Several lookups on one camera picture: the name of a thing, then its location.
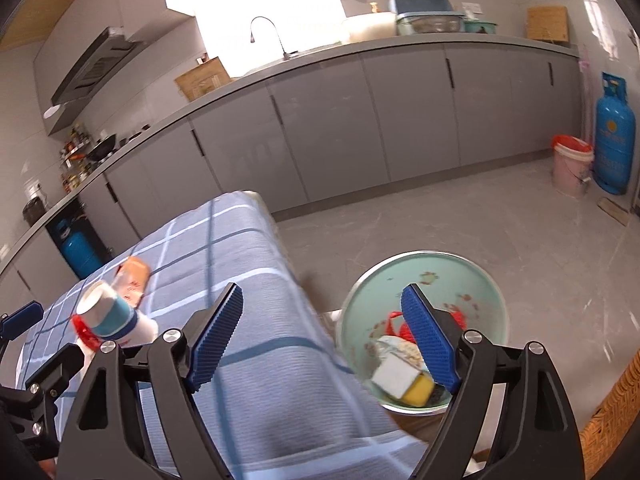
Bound red plastic bag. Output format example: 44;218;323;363
384;311;442;344

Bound blue checked tablecloth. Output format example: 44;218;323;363
14;190;442;480

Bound blue gas cylinder under counter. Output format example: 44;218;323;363
55;219;103;278

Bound blue dish rack box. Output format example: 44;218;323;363
388;0;464;36

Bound pink bucket red liner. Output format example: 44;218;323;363
552;134;594;200

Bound wooden cutting board left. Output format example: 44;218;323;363
175;58;232;102

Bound orange snack wrapper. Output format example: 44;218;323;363
111;256;151;309

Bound black wok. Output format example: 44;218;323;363
87;134;117;162

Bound yellow white sponge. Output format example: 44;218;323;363
371;353;435;408

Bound rice cooker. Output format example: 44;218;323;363
22;195;47;226

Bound white basin on counter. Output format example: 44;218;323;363
345;12;397;44

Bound blue gas cylinder right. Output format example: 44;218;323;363
593;72;636;195

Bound grey base cabinets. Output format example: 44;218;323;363
0;34;584;306

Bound wooden cutting board right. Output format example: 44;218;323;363
526;6;570;44

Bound green enamel basin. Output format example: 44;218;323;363
335;250;509;416

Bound range hood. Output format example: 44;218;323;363
51;27;146;105

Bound white paper cup blue band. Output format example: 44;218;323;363
76;281;158;348

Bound wooden cutting board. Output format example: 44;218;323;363
175;58;232;102
526;6;570;44

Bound spice rack with bottles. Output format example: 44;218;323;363
61;122;96;194

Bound small green basin on counter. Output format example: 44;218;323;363
463;20;497;35

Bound curved kitchen faucet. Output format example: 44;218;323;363
250;15;299;62

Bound wicker chair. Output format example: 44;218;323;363
579;352;639;479

